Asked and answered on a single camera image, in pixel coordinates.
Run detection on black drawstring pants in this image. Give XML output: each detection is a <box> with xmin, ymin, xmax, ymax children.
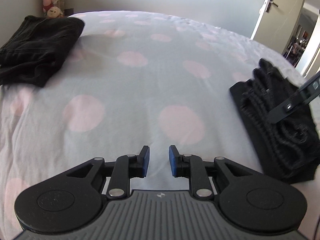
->
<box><xmin>229</xmin><ymin>59</ymin><xmax>319</xmax><ymax>184</ymax></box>

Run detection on cream bedroom door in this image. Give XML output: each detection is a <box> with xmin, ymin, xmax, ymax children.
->
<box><xmin>251</xmin><ymin>0</ymin><xmax>305</xmax><ymax>54</ymax></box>

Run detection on polka dot bed sheet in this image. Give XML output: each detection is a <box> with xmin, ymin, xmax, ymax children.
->
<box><xmin>1</xmin><ymin>11</ymin><xmax>305</xmax><ymax>239</ymax></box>

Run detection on folded black garment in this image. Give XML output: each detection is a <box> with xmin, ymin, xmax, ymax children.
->
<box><xmin>1</xmin><ymin>15</ymin><xmax>85</xmax><ymax>88</ymax></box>

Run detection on black door handle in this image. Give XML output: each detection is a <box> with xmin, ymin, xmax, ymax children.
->
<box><xmin>265</xmin><ymin>0</ymin><xmax>279</xmax><ymax>13</ymax></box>

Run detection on black wall socket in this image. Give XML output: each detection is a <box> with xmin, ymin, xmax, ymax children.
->
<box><xmin>64</xmin><ymin>8</ymin><xmax>74</xmax><ymax>17</ymax></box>

